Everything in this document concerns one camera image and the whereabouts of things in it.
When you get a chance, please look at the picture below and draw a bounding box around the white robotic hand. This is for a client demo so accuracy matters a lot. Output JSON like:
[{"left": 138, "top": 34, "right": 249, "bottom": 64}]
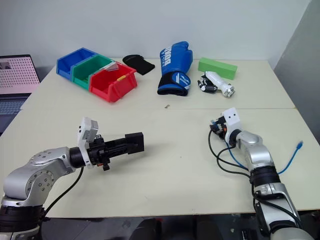
[{"left": 197, "top": 70, "right": 237, "bottom": 99}]

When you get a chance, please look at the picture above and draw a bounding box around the open laptop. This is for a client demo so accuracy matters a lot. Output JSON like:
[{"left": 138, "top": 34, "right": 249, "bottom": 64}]
[{"left": 0, "top": 54, "right": 42, "bottom": 137}]

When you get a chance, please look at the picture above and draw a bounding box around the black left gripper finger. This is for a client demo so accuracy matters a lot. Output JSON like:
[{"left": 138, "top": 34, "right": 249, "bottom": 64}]
[
  {"left": 103, "top": 136, "right": 129, "bottom": 150},
  {"left": 106, "top": 146, "right": 129, "bottom": 160}
]

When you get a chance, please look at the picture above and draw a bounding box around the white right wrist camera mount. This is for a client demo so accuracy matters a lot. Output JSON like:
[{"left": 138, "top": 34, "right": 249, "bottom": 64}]
[{"left": 222, "top": 107, "right": 242, "bottom": 143}]

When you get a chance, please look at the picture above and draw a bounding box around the clear silver packet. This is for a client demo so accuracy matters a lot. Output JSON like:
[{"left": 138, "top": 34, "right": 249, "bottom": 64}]
[{"left": 104, "top": 62, "right": 121, "bottom": 73}]

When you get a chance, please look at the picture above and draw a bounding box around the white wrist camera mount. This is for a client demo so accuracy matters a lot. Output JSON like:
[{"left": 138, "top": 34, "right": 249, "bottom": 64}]
[
  {"left": 222, "top": 107, "right": 242, "bottom": 143},
  {"left": 76, "top": 116, "right": 100, "bottom": 169}
]

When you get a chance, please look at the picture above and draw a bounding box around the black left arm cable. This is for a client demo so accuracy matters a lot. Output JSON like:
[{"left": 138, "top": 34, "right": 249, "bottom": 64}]
[{"left": 43, "top": 166, "right": 85, "bottom": 216}]

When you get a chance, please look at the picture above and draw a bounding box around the green plastic storage bin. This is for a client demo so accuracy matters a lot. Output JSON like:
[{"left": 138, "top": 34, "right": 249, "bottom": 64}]
[{"left": 70, "top": 54, "right": 116, "bottom": 91}]

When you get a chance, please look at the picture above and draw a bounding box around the red plastic storage bin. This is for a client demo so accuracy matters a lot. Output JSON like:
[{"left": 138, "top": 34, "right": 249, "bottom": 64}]
[{"left": 88, "top": 63, "right": 139, "bottom": 104}]

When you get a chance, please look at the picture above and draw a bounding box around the blue Ethernet cable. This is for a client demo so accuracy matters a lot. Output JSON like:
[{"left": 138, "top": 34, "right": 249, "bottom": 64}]
[{"left": 209, "top": 119, "right": 305, "bottom": 176}]

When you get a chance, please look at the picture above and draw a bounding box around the blue boxing glove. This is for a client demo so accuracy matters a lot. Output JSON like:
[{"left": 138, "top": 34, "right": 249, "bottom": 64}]
[{"left": 156, "top": 40, "right": 194, "bottom": 97}]

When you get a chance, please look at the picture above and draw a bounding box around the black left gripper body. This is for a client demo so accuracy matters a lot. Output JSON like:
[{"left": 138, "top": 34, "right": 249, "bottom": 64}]
[{"left": 87, "top": 134, "right": 112, "bottom": 172}]

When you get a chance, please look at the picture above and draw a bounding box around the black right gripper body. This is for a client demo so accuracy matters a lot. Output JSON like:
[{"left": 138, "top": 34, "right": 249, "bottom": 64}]
[{"left": 214, "top": 114, "right": 229, "bottom": 141}]

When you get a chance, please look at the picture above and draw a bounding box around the black fabric pouch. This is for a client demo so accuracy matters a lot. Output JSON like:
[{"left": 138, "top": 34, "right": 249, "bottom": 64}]
[{"left": 122, "top": 53, "right": 156, "bottom": 76}]

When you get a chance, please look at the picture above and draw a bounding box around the green rectangular block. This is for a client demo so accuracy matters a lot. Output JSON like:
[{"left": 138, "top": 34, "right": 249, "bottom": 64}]
[{"left": 197, "top": 56, "right": 239, "bottom": 81}]

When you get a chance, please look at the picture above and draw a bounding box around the blue plastic storage bin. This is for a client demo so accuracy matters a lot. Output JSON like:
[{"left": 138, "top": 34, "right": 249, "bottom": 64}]
[{"left": 56, "top": 47, "right": 99, "bottom": 81}]

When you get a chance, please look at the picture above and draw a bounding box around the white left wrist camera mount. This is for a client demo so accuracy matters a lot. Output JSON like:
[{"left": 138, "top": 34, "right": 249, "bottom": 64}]
[{"left": 76, "top": 116, "right": 100, "bottom": 169}]

